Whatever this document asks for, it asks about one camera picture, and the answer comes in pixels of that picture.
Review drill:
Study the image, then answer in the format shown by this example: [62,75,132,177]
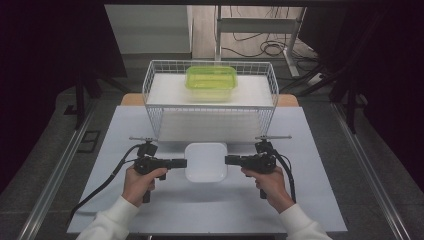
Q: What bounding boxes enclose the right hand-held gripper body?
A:
[244,134,293,200]

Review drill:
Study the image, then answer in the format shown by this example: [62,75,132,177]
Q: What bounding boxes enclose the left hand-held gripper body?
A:
[129,135,169,204]

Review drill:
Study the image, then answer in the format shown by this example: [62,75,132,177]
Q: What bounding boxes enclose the white square food container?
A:
[184,142,229,184]

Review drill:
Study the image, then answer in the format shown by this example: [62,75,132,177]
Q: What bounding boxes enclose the white wire basket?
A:
[142,59,280,145]

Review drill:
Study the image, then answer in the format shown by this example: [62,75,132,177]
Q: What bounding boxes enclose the green lid food container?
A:
[184,65,239,103]

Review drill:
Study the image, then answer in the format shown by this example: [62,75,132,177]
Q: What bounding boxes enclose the person's left hand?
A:
[121,165,168,208]

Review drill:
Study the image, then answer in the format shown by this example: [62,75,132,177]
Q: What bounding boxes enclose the person's right hand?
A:
[240,165,296,214]

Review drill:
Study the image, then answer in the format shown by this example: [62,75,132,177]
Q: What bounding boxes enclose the white table cover sheet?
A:
[66,105,348,234]

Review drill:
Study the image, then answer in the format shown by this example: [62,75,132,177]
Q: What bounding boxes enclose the wooden table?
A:
[119,93,300,108]

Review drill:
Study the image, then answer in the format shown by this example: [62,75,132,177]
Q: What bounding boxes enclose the black metal stand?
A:
[279,63,368,134]
[64,66,131,131]

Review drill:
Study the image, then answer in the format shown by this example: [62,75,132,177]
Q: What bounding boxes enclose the white power strip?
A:
[306,73,326,86]

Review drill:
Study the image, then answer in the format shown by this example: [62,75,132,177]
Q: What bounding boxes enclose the white cabinet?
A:
[104,4,194,55]

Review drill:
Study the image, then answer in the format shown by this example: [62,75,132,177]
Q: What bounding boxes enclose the dark curtain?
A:
[299,0,424,188]
[0,0,128,194]

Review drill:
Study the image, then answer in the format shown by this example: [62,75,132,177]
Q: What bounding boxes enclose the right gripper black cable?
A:
[271,149,298,204]

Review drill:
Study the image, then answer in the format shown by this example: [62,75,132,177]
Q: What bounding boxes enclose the black rectangular floor frame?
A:
[77,129,102,154]

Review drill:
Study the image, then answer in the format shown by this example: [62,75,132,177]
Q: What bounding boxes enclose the aluminium rail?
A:
[16,99,98,240]
[331,103,413,240]

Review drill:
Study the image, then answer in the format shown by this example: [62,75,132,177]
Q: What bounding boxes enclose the black floor cables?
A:
[221,6,321,73]

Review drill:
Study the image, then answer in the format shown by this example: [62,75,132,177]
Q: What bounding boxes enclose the white metal desk frame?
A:
[214,5,308,78]

